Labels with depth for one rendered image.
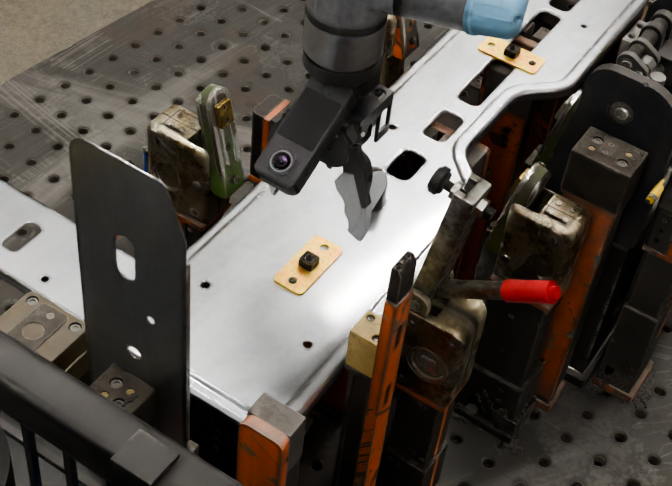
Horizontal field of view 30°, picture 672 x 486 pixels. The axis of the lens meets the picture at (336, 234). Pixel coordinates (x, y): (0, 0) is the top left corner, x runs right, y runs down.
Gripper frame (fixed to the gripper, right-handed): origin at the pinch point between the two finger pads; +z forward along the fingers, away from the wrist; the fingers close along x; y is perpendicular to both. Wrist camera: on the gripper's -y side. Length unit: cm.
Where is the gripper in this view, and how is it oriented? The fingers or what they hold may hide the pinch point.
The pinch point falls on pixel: (313, 215)
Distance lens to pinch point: 129.0
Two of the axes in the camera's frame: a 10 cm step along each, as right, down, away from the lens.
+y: 5.5, -5.6, 6.1
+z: -0.9, 6.9, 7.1
